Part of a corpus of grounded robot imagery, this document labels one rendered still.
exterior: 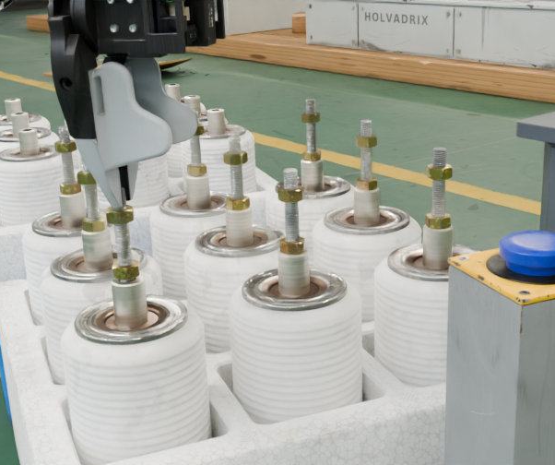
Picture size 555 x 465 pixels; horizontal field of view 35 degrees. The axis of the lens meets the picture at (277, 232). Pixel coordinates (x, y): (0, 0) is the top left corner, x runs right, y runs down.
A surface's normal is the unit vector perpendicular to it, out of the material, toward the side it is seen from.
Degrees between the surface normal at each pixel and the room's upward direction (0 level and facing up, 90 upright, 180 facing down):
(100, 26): 90
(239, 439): 0
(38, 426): 0
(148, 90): 89
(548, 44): 90
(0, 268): 90
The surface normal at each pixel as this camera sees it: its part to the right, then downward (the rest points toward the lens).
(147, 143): -0.28, 0.33
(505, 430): -0.93, 0.15
